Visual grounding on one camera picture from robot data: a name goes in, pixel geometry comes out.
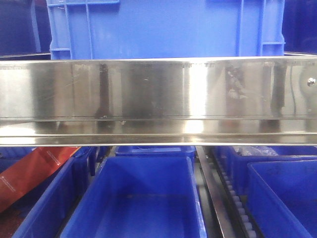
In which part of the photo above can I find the blue bin rear centre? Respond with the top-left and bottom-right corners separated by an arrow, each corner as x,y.
115,146 -> 196,158

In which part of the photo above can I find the blue bin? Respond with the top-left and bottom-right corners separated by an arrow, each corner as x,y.
0,147 -> 99,238
247,160 -> 317,238
61,157 -> 207,238
212,146 -> 317,195
115,146 -> 196,158

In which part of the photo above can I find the blue bin rear right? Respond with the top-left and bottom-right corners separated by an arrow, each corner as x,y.
212,146 -> 317,195

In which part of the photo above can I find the stainless steel shelf beam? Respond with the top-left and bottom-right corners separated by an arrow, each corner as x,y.
0,55 -> 317,146

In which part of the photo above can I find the large blue crate upper shelf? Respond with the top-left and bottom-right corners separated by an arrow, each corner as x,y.
47,0 -> 285,60

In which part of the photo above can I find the blue bin left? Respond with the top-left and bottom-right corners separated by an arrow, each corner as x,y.
0,147 -> 99,238

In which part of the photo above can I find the clear plastic bag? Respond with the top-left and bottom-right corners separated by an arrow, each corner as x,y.
233,146 -> 278,156

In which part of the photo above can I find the red foil bag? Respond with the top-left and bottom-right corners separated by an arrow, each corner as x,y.
0,147 -> 80,212

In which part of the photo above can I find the roller track rail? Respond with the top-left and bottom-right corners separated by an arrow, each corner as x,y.
195,146 -> 263,238

